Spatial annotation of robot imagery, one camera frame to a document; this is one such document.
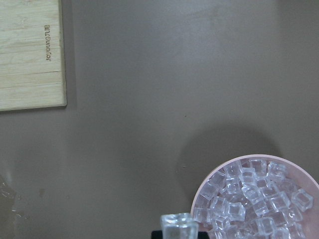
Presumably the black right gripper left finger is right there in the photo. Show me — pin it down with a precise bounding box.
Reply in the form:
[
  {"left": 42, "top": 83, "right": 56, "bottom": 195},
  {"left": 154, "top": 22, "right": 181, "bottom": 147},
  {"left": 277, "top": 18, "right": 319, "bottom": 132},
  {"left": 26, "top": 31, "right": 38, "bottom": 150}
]
[{"left": 151, "top": 231, "right": 162, "bottom": 239}]

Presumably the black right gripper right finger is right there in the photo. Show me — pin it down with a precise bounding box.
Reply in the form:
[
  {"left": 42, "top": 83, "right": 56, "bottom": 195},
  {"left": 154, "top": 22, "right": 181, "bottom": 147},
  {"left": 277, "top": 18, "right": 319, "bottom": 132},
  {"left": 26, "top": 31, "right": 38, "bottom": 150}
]
[{"left": 197, "top": 232, "right": 207, "bottom": 239}]

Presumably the clear ice cube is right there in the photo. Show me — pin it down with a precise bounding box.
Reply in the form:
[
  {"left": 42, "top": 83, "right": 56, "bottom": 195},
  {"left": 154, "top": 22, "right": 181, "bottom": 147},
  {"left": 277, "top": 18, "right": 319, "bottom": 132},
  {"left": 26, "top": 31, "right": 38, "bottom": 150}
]
[{"left": 160, "top": 213, "right": 199, "bottom": 239}]

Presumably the pink bowl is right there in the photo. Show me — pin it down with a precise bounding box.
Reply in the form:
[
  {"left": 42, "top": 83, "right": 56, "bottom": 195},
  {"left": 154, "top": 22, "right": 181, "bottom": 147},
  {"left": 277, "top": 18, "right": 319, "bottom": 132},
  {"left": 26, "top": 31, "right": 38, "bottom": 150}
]
[{"left": 191, "top": 154, "right": 319, "bottom": 239}]

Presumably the bamboo cutting board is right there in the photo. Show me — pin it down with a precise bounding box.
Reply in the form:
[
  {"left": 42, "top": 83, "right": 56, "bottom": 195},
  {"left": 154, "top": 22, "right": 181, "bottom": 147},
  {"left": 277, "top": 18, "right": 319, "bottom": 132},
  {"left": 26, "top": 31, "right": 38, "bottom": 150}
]
[{"left": 0, "top": 0, "right": 67, "bottom": 111}]

